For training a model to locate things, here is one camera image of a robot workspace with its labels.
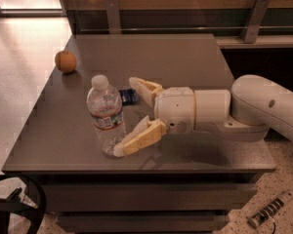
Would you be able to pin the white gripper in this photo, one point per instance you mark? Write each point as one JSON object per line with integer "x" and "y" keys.
{"x": 175, "y": 109}

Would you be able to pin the clear plastic water bottle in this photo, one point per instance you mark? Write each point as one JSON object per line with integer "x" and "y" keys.
{"x": 105, "y": 107}

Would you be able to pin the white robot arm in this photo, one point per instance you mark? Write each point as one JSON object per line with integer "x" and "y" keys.
{"x": 245, "y": 112}

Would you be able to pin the blue snack bar wrapper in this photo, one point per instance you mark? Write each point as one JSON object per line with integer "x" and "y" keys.
{"x": 129, "y": 97}

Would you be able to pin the orange fruit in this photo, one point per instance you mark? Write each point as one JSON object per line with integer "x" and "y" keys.
{"x": 65, "y": 61}

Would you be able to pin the white power strip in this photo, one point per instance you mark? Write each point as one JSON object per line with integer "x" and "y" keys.
{"x": 271, "y": 209}

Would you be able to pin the black round chair base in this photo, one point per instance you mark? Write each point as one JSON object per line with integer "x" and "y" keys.
{"x": 11, "y": 205}

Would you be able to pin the right metal wall bracket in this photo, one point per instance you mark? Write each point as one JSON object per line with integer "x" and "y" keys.
{"x": 250, "y": 31}

